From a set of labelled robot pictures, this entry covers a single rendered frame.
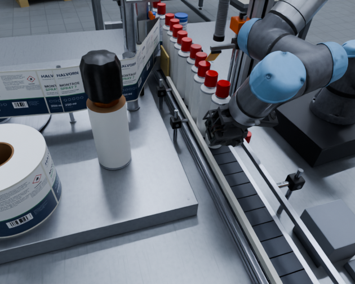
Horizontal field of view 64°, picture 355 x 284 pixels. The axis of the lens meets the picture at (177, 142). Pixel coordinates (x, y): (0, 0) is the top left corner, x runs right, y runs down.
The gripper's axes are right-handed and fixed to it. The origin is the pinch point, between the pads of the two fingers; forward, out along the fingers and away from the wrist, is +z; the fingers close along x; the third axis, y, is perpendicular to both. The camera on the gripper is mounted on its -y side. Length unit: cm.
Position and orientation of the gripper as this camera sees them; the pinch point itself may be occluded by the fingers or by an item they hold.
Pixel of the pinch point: (221, 138)
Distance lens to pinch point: 77.8
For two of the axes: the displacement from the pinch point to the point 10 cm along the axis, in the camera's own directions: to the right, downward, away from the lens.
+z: -1.8, 3.0, 9.4
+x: 2.4, 9.4, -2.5
